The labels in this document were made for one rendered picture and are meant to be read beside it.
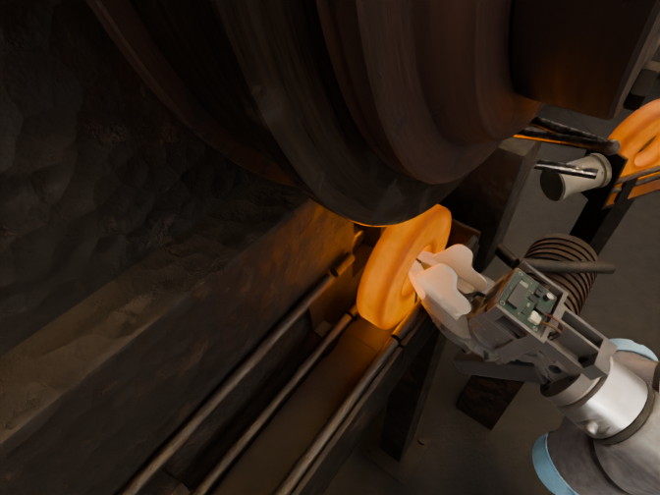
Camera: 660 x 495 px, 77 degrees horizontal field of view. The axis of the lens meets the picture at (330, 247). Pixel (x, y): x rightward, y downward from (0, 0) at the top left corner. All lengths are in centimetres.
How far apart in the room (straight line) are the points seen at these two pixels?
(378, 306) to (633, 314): 126
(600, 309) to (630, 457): 109
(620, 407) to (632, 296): 121
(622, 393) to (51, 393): 45
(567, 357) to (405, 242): 18
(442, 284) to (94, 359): 32
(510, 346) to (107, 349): 34
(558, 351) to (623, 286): 124
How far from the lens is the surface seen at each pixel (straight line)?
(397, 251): 41
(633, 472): 53
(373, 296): 43
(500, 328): 43
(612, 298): 163
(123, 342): 30
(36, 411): 30
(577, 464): 57
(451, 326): 46
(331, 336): 47
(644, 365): 66
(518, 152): 59
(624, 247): 183
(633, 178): 86
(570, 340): 46
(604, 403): 48
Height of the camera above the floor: 110
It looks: 46 degrees down
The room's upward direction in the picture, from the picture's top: 2 degrees counter-clockwise
